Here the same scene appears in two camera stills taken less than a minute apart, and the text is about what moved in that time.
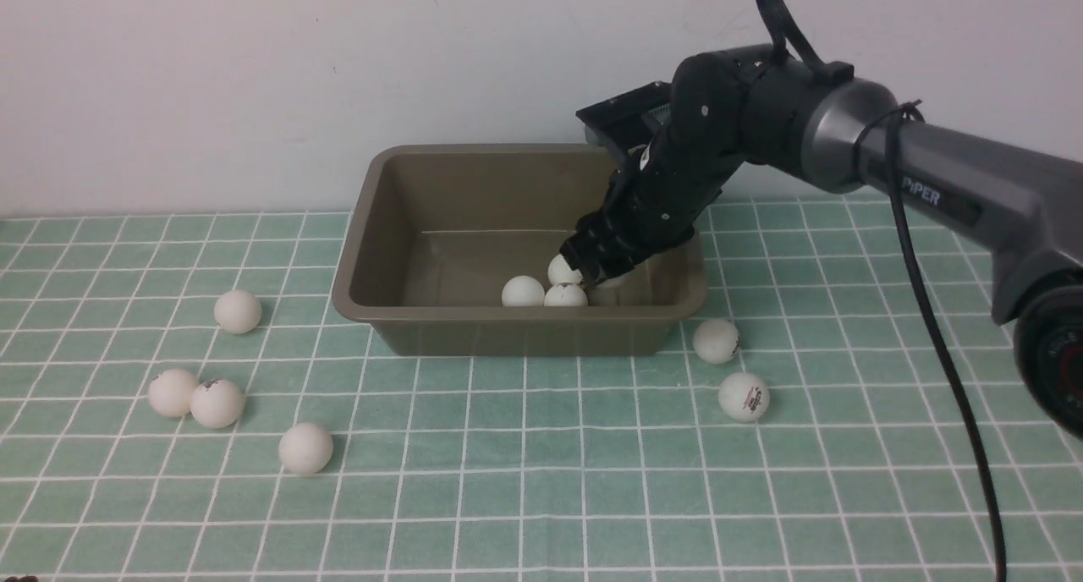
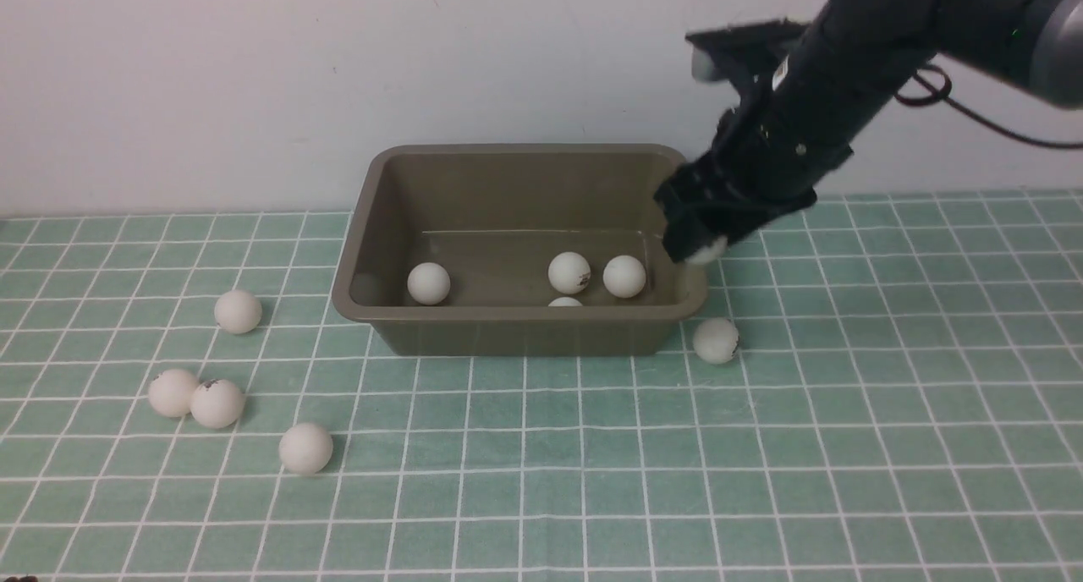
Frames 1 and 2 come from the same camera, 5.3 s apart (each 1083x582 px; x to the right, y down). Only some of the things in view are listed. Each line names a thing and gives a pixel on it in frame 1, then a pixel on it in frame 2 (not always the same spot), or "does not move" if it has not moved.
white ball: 522,291 -> 428,283
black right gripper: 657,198 -> 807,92
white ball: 305,448 does not move
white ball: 237,311 does not move
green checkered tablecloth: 186,399 does not move
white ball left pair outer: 173,392 does not move
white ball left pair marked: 217,403 does not move
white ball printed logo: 744,397 -> 710,252
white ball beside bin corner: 716,341 does not move
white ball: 560,271 -> 624,276
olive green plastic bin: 437,232 does not move
